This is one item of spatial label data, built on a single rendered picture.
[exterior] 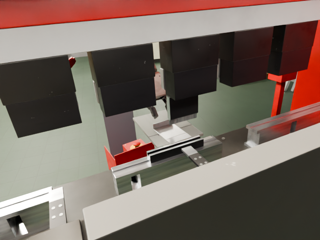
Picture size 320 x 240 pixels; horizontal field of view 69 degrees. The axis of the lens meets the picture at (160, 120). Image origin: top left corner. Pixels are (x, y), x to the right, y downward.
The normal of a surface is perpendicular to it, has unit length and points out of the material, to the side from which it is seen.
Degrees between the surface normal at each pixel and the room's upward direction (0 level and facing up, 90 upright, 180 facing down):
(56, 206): 0
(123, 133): 90
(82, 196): 0
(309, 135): 0
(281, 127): 90
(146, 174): 90
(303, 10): 90
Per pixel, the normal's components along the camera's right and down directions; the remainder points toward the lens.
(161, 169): 0.41, 0.38
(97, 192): -0.07, -0.89
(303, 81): -0.91, 0.24
